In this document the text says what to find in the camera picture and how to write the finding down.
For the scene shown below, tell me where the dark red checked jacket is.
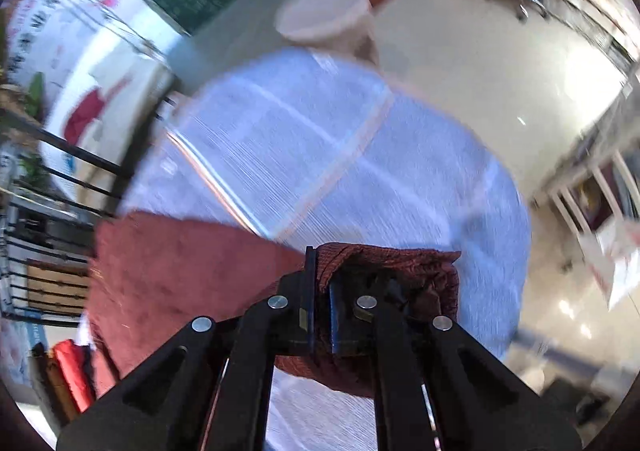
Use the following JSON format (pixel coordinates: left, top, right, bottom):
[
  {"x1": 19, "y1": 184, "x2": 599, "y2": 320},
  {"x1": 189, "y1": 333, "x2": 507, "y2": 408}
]
[{"x1": 82, "y1": 211, "x2": 461, "y2": 399}]

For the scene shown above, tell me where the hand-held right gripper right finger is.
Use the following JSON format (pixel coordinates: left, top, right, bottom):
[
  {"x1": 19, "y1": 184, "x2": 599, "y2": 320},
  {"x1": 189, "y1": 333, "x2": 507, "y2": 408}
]
[{"x1": 328, "y1": 276, "x2": 583, "y2": 451}]

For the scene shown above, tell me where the black metal bed frame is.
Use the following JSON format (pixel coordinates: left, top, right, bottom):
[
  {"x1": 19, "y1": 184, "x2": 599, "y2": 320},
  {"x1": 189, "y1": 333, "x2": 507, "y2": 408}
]
[{"x1": 0, "y1": 76, "x2": 182, "y2": 324}]

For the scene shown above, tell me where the orange-red folded garment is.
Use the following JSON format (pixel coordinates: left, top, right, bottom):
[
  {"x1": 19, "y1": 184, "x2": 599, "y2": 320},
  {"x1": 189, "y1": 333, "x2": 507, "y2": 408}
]
[{"x1": 49, "y1": 338, "x2": 97, "y2": 416}]

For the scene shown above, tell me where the wooden panel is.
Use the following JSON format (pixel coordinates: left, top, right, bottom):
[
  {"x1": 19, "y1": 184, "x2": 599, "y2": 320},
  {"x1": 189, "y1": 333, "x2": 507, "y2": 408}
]
[{"x1": 24, "y1": 260, "x2": 92, "y2": 318}]

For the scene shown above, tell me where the white shelf unit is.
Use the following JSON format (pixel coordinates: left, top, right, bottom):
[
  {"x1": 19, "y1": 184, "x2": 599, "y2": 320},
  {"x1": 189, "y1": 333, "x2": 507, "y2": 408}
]
[{"x1": 531, "y1": 76, "x2": 640, "y2": 282}]

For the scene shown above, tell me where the blue checked bed sheet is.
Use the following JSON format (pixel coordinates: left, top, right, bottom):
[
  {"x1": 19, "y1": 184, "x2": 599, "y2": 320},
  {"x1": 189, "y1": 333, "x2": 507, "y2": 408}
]
[{"x1": 117, "y1": 48, "x2": 533, "y2": 451}]

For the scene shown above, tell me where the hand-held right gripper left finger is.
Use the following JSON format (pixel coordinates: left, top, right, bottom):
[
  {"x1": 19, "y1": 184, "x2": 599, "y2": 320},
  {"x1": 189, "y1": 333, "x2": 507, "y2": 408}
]
[{"x1": 56, "y1": 246, "x2": 319, "y2": 451}]

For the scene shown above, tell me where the white and red wall poster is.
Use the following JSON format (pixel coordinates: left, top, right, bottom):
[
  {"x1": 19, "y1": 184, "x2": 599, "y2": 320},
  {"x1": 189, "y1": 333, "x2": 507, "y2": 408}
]
[{"x1": 0, "y1": 0, "x2": 203, "y2": 204}]

